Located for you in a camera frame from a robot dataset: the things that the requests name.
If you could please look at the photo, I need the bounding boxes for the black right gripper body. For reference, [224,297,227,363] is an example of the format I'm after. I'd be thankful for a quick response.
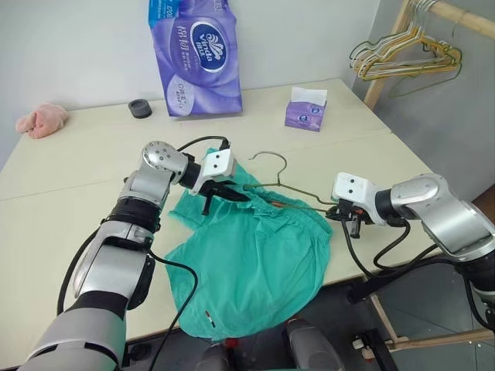
[335,199,375,228]

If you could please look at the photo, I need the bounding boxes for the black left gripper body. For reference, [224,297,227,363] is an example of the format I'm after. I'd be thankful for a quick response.
[196,177,234,199]

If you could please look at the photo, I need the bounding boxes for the olive wire hanger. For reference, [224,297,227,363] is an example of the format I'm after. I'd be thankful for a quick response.
[243,151,336,213]

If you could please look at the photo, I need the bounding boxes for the green cloth garment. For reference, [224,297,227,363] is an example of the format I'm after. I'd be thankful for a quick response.
[165,146,334,342]

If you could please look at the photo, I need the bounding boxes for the black bar under table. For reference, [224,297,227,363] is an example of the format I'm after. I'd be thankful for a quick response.
[346,258,461,305]

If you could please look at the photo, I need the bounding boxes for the purple tissue box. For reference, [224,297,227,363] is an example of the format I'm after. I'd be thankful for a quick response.
[284,86,329,134]

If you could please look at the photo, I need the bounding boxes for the black metal floor stand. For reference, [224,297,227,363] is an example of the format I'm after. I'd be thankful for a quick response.
[351,328,400,371]

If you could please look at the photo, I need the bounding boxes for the dark rounded shape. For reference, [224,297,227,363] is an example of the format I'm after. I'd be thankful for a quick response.
[201,342,234,371]
[285,318,344,371]

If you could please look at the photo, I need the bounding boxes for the purple tissue paper pack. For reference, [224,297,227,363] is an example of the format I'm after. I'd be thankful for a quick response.
[146,0,244,118]

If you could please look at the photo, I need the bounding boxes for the wooden clothes rack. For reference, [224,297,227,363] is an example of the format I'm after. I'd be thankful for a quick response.
[363,0,495,352]

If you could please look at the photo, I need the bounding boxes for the bunch of hangers on rack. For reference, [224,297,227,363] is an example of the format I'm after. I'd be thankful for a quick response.
[352,0,440,77]

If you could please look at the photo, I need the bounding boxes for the pink plush toy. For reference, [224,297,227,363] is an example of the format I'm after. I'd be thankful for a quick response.
[15,102,70,139]

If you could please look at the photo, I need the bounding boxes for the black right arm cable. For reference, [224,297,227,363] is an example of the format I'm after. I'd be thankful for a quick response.
[341,216,461,277]

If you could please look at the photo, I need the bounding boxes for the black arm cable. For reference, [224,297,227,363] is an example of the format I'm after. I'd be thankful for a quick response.
[341,216,461,277]
[56,134,232,371]

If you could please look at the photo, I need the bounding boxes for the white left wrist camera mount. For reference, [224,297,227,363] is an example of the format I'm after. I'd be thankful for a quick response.
[189,148,237,196]

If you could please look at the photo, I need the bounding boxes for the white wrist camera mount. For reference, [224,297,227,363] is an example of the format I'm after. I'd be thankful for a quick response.
[189,148,237,196]
[331,172,387,227]

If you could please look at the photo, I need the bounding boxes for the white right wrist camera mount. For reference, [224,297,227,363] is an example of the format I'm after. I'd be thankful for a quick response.
[331,172,387,227]

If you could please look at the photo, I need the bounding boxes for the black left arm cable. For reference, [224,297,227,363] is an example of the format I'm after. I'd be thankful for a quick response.
[56,134,232,371]

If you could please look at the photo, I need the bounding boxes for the dark grey round ring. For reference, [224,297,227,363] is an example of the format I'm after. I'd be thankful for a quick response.
[128,98,154,120]

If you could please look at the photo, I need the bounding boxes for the yellow wire hanger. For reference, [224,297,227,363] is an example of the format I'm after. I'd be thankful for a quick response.
[361,13,461,81]

